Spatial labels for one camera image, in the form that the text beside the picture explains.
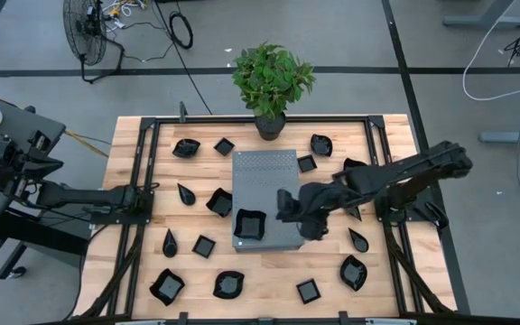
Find small black square plate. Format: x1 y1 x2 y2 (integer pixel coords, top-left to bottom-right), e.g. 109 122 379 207
296 153 319 174
213 136 237 157
295 277 322 305
190 234 218 260

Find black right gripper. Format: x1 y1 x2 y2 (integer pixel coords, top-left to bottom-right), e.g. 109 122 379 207
276 181 349 241

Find green potted plant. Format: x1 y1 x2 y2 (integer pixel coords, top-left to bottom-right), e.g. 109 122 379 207
231 41 318 142

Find black aluminium table frame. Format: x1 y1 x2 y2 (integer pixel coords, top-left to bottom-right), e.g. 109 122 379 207
77 115 472 322

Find black wavy square plate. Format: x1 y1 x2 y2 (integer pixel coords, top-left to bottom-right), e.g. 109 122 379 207
148 267 187 307
205 187 234 218
342 157 369 172
232 208 268 241

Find long black cable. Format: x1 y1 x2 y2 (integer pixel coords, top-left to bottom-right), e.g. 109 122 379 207
153 0 214 116

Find tangled cables and plugs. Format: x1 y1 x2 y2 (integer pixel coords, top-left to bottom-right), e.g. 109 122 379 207
99 0 151 28

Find black coiled cable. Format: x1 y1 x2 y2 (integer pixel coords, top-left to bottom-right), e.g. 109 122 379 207
168 10 195 51

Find yellow cable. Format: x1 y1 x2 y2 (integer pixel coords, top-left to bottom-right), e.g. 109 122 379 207
0 86 110 159

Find black side table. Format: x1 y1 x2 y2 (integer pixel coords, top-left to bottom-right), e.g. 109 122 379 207
0 92 92 288

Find grey perforated metal shelf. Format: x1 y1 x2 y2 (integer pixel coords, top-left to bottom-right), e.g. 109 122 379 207
231 149 307 253

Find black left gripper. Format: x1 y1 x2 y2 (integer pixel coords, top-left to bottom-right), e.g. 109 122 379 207
0 129 65 181

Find black floor fan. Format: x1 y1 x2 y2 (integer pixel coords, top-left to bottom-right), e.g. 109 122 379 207
62 0 125 85

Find black leaf-shaped plate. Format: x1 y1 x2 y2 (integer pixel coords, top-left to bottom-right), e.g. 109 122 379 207
212 270 246 301
339 254 369 293
310 133 334 158
172 137 201 159

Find white cable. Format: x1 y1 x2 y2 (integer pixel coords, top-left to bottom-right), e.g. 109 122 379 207
461 0 520 102

